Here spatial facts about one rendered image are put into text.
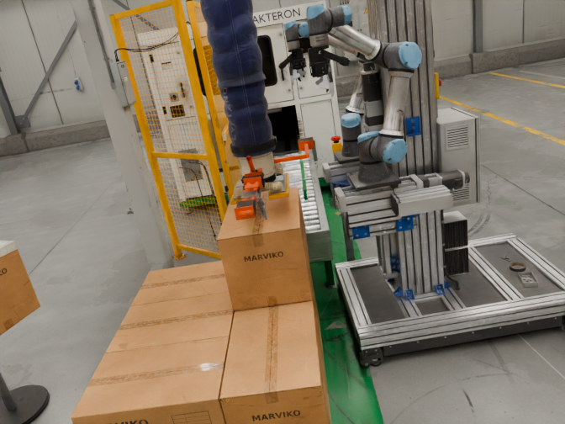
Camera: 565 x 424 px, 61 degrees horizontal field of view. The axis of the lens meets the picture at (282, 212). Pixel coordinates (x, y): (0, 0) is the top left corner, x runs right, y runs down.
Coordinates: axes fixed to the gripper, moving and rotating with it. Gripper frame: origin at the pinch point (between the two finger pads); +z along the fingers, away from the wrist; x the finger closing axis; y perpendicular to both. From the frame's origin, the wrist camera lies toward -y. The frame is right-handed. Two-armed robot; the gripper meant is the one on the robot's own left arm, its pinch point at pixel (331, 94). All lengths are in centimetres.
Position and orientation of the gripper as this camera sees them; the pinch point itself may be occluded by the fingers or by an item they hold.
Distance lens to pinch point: 209.2
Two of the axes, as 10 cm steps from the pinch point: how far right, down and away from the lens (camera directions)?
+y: -9.8, 1.7, 0.1
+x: 0.6, 3.6, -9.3
